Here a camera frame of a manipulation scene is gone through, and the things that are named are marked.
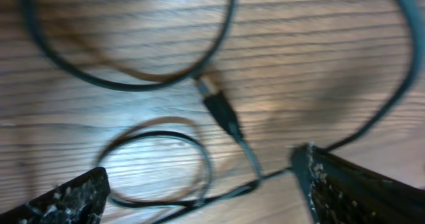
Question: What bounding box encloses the black USB cable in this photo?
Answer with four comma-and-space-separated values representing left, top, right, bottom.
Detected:
21, 0, 425, 224

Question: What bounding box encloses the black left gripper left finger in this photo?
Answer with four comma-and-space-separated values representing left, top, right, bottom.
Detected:
1, 167, 110, 224

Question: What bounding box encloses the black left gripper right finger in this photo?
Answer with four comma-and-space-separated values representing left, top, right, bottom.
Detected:
290, 144, 424, 224

